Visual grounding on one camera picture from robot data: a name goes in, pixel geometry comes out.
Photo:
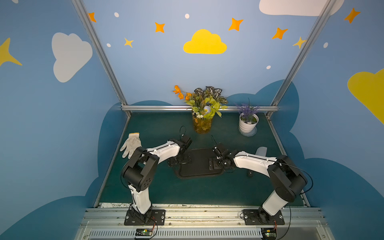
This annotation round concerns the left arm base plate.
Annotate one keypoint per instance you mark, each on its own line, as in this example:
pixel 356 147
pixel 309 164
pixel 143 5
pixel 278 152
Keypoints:
pixel 134 218

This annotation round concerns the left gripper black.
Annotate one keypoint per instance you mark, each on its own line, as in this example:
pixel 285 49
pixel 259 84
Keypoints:
pixel 174 161

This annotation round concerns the flower bouquet in amber vase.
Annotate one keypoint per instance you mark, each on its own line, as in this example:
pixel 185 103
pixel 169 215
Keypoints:
pixel 205 104

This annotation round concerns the left controller board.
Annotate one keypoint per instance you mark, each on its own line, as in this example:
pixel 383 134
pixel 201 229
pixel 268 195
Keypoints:
pixel 143 233

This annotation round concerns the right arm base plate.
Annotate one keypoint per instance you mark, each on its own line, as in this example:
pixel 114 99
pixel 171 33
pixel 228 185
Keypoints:
pixel 253 217

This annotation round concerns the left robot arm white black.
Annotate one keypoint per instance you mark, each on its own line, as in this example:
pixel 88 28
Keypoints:
pixel 139 171

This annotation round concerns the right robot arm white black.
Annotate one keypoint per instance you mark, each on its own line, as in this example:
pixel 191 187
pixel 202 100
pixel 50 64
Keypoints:
pixel 287 179

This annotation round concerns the lavender plant in white pot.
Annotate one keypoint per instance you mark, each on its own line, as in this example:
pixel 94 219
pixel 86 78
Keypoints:
pixel 248 119

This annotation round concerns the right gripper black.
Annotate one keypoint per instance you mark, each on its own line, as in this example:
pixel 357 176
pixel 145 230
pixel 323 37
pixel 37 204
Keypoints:
pixel 218 162

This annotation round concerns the right controller board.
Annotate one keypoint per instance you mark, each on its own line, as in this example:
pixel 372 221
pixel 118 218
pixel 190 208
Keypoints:
pixel 269 234

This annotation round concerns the black cutting board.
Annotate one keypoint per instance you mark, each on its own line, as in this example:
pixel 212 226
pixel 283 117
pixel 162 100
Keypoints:
pixel 197 163

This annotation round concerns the controller board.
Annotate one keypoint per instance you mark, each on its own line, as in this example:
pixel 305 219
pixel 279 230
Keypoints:
pixel 269 234
pixel 143 233

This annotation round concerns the white work glove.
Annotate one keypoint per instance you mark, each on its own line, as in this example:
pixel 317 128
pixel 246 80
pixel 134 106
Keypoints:
pixel 130 145

